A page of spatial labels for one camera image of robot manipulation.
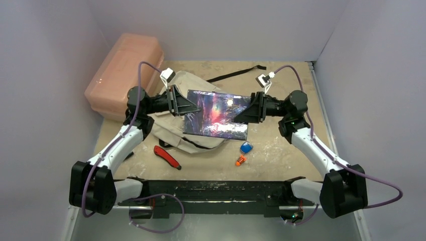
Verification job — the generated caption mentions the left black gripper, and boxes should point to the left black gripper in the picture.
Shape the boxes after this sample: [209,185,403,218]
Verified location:
[144,84,200,116]

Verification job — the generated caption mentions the beige backpack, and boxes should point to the beige backpack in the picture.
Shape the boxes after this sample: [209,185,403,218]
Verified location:
[151,65,268,154]

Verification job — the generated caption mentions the dark galaxy cover book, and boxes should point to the dark galaxy cover book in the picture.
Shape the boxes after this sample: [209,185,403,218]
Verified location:
[183,90,251,141]

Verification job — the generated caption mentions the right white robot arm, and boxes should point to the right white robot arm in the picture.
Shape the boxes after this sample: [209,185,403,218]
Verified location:
[234,90,368,218]

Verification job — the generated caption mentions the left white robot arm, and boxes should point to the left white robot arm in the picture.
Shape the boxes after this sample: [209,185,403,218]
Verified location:
[69,85,200,217]

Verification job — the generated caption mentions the blue pencil sharpener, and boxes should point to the blue pencil sharpener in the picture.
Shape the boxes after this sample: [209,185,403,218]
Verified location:
[240,141,253,155]

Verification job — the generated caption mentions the orange small toy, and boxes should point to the orange small toy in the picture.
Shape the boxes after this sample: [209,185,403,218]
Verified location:
[235,155,247,166]

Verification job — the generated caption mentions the red utility knife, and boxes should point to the red utility knife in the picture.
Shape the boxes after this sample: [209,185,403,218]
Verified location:
[153,146,181,170]

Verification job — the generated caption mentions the pink plastic storage box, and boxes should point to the pink plastic storage box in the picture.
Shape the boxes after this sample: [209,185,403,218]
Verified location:
[84,33,164,122]

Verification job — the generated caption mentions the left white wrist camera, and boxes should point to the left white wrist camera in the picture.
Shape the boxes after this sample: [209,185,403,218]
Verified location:
[160,68,176,88]

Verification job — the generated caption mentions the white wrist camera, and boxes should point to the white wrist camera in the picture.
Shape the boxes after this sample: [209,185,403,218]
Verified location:
[160,68,176,88]
[256,71,275,94]

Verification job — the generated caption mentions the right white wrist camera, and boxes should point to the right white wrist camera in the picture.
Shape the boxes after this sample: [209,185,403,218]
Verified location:
[256,71,275,94]

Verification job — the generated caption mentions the blue handled pliers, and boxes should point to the blue handled pliers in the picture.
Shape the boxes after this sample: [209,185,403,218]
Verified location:
[124,152,134,161]

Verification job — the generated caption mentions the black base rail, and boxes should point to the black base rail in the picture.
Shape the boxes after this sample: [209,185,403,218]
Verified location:
[118,180,315,218]

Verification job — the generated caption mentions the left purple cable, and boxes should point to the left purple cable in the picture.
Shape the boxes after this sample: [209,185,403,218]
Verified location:
[80,61,185,234]

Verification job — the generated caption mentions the purple cable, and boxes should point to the purple cable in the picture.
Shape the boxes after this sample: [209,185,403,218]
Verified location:
[271,65,403,227]
[80,61,185,234]

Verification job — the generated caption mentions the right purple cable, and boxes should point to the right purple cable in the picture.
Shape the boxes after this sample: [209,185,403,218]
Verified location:
[271,65,403,227]

